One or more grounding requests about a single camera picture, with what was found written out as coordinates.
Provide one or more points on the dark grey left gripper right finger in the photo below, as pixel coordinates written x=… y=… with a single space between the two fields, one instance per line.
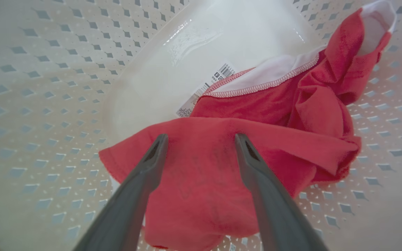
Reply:
x=277 y=209

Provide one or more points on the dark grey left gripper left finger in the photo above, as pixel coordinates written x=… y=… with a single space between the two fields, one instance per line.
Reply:
x=127 y=209

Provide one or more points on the red and white garment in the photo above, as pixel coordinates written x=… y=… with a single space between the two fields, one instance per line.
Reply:
x=204 y=160

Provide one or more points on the white perforated plastic laundry basket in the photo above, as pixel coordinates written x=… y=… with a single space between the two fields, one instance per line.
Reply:
x=65 y=104

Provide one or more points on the white barcode label sticker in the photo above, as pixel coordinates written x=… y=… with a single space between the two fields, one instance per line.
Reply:
x=191 y=104

